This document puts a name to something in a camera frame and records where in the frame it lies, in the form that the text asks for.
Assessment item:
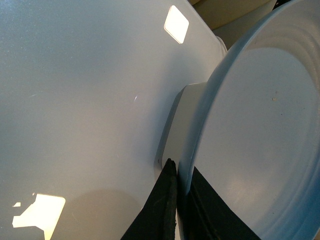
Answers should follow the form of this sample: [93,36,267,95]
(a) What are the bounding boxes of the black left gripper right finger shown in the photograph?
[186,167,260,240]

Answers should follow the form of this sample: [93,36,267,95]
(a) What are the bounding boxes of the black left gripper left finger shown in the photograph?
[121,158,178,240]

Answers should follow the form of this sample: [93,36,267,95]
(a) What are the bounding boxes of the beige chair right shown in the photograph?
[189,0,288,49]

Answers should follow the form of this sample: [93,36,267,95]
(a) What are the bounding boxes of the white chrome toaster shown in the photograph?
[153,82,207,180]

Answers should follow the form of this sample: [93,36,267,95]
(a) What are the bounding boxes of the white round plate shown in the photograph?
[179,0,320,240]

